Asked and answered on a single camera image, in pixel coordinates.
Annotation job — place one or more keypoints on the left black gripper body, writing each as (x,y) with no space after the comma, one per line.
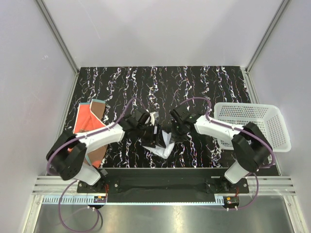
(146,133)

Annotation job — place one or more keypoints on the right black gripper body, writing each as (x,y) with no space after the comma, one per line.
(178,133)

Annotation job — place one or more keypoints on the white towel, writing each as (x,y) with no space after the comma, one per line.
(165,150)

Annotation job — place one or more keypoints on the orange brown towel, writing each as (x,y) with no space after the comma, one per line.
(88,118)

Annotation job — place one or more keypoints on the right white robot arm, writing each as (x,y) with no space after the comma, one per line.
(250,146)

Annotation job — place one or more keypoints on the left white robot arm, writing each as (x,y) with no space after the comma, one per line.
(68,153)

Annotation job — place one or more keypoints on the white plastic basket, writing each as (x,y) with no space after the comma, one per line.
(267,117)

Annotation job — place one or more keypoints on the white cable duct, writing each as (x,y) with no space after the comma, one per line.
(114,200)

